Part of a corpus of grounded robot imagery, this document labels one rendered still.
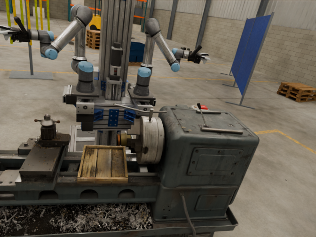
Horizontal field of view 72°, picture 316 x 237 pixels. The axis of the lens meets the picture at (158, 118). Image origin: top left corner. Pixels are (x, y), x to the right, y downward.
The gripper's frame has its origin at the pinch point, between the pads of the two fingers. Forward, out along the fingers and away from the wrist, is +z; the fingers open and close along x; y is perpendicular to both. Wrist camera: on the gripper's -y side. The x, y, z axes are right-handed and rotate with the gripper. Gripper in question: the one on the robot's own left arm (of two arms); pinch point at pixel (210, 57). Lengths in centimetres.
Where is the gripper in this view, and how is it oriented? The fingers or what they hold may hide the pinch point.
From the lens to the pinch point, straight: 209.4
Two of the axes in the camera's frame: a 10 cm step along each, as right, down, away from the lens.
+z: 9.8, 1.8, 0.1
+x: -0.9, 5.4, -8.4
